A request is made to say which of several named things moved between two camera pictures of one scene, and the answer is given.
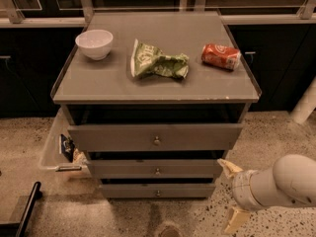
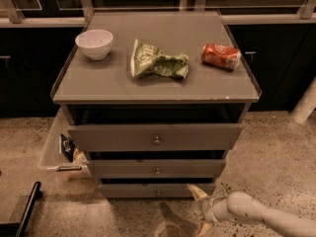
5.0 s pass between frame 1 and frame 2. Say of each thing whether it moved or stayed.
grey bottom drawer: stayed
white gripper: moved
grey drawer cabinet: stayed
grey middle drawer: stayed
